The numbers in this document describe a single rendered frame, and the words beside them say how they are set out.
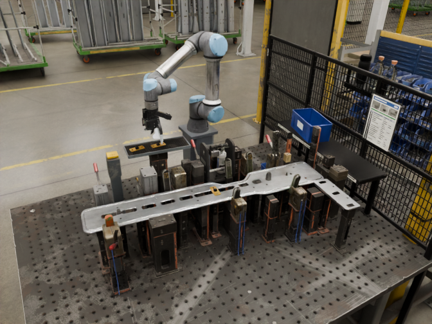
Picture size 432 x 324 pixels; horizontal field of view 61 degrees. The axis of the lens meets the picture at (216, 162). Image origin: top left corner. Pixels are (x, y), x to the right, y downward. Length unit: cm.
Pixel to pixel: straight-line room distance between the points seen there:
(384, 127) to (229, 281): 125
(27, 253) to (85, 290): 45
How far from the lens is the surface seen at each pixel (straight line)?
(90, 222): 190
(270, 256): 211
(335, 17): 413
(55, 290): 205
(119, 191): 222
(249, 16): 894
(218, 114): 230
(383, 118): 235
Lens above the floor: 216
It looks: 30 degrees down
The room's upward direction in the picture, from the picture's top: 1 degrees clockwise
